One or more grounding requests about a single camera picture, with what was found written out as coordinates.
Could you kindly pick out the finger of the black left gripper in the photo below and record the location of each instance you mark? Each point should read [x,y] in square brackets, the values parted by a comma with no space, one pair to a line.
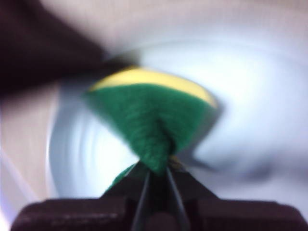
[43,48]

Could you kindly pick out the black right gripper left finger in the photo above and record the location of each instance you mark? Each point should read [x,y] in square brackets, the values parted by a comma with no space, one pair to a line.
[96,214]

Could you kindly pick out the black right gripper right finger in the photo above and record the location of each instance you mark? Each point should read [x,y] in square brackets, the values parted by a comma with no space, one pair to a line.
[228,216]

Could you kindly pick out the yellow sponge with green pad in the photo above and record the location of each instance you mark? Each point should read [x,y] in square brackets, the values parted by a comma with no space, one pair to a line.
[149,115]

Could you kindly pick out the blue round plate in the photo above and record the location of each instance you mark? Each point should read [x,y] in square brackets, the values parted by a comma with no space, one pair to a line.
[243,96]

